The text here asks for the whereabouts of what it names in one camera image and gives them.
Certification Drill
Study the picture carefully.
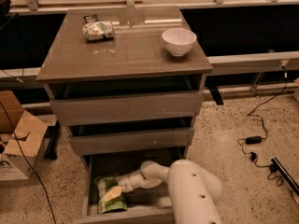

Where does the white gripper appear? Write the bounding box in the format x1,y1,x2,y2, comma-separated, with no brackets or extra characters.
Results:
101,170,149,203

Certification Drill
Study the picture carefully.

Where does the green rice chip bag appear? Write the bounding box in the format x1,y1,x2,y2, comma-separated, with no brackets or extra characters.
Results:
93,175,127,214

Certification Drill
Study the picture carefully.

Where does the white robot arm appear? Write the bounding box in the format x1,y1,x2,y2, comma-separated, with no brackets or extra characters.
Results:
97,160,223,224

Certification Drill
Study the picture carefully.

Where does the grey bottom drawer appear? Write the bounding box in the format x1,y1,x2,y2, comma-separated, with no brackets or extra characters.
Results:
74,147,185,224

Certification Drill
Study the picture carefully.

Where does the grey drawer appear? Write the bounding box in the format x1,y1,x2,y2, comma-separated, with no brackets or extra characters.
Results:
50,91,203,126
69,128,194,156
74,147,185,224

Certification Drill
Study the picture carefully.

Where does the grey middle drawer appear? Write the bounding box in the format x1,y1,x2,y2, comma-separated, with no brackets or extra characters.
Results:
69,128,194,156

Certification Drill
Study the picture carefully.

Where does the grey top drawer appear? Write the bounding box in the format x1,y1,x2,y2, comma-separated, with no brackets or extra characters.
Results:
50,91,203,126

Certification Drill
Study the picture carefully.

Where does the grey drawer cabinet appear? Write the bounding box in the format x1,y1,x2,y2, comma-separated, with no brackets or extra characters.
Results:
36,6,214,224

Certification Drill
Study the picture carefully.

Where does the small green white snack bag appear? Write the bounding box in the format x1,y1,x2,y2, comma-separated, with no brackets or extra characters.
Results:
83,21,114,41

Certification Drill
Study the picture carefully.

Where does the black table leg left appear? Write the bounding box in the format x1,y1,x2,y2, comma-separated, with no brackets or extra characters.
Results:
44,121,61,161

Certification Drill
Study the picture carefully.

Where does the black table leg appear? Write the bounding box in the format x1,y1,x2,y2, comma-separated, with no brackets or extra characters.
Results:
208,86,224,105
44,121,61,161

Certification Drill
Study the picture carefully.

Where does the brown cardboard box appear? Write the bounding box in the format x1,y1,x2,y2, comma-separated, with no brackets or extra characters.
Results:
0,91,48,181

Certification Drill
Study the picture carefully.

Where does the black table leg right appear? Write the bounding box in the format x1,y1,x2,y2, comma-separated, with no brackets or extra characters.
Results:
208,86,224,105

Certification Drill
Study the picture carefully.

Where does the black power adapter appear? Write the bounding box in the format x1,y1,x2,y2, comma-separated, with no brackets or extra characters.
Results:
245,136,263,145

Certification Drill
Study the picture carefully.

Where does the white ceramic bowl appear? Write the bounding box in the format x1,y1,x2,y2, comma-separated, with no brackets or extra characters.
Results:
162,28,197,57

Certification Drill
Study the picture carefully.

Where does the small black packet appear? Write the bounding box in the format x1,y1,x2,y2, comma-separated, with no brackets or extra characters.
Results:
84,15,98,23

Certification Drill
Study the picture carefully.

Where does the black floor cable left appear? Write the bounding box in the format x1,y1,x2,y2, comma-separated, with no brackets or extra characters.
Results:
0,102,58,224

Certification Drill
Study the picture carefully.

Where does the black adapter cable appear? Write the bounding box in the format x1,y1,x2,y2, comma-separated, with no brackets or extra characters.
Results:
237,66,289,187

